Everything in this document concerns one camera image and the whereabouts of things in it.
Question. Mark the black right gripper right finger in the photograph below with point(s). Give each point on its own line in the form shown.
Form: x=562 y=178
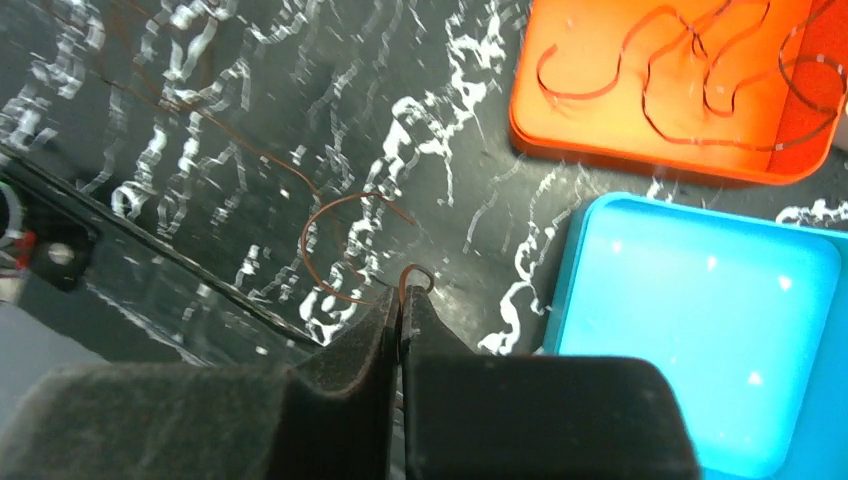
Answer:
x=474 y=416

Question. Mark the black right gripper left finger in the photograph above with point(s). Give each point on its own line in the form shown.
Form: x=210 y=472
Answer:
x=329 y=417

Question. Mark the light blue square tray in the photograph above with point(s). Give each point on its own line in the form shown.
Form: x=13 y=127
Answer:
x=746 y=318

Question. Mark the orange square tray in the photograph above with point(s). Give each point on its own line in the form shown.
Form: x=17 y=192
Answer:
x=733 y=92

